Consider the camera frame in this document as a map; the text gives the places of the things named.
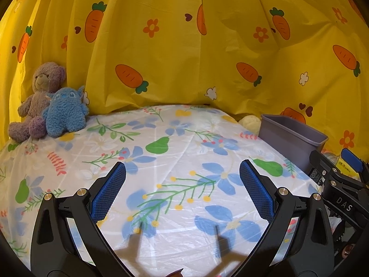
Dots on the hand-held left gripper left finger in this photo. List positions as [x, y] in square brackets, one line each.
[108, 193]

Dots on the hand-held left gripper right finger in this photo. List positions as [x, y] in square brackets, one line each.
[258, 193]

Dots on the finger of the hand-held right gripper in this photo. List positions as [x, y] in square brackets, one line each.
[352, 160]
[321, 161]

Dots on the purple plastic bin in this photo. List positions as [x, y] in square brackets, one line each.
[288, 138]

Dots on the yellow tissue pack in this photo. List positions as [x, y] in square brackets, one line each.
[343, 167]

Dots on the cream plush ball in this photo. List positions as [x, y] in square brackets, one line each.
[250, 124]

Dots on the floral plastic tablecloth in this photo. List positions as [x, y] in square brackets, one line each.
[178, 155]

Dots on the blue plush toy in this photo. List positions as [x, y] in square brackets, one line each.
[65, 109]

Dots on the purple teddy bear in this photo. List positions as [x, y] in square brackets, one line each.
[43, 78]

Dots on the yellow carrot print curtain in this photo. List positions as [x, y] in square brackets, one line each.
[187, 49]

